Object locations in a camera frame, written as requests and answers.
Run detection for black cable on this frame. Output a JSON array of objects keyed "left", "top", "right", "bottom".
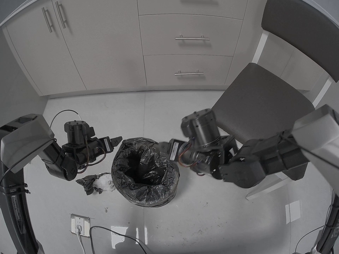
[
  {"left": 50, "top": 110, "right": 81, "bottom": 129},
  {"left": 89, "top": 226, "right": 149, "bottom": 254}
]

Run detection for clear printed wrapper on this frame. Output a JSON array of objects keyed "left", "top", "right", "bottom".
[{"left": 93, "top": 172, "right": 116, "bottom": 194}]

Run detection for crumpled black plastic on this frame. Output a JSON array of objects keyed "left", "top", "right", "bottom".
[{"left": 75, "top": 173, "right": 103, "bottom": 196}]

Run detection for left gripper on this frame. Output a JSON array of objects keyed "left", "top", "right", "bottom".
[{"left": 90, "top": 136, "right": 123, "bottom": 166}]

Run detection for dark grey white-framed chair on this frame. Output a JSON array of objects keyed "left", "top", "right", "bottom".
[{"left": 211, "top": 0, "right": 339, "bottom": 201}]

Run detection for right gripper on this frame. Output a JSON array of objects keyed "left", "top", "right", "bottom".
[{"left": 158, "top": 138, "right": 191, "bottom": 167}]

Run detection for pale grey cabinet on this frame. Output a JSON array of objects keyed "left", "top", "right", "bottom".
[{"left": 0, "top": 0, "right": 339, "bottom": 98}]

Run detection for black plastic bag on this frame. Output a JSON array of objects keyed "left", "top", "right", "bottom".
[{"left": 111, "top": 138, "right": 180, "bottom": 208}]

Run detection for white cable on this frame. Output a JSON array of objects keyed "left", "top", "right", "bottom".
[{"left": 76, "top": 225, "right": 85, "bottom": 254}]

